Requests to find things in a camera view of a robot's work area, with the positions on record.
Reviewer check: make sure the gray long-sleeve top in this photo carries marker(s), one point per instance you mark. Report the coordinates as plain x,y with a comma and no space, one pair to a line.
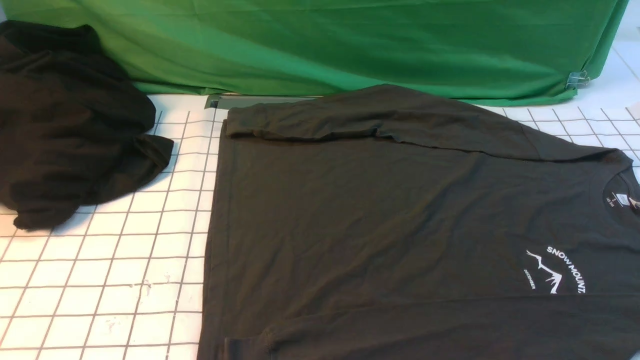
389,224

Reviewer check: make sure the green backdrop cloth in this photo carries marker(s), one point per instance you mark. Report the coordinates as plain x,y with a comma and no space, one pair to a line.
499,53

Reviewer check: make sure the white grid paper mat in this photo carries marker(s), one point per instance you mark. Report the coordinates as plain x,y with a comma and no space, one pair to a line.
124,280

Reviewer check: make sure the black crumpled garment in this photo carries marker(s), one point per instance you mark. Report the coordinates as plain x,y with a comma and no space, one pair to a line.
74,130

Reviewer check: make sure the metal binder clip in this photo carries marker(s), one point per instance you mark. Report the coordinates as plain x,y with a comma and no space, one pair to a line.
577,80

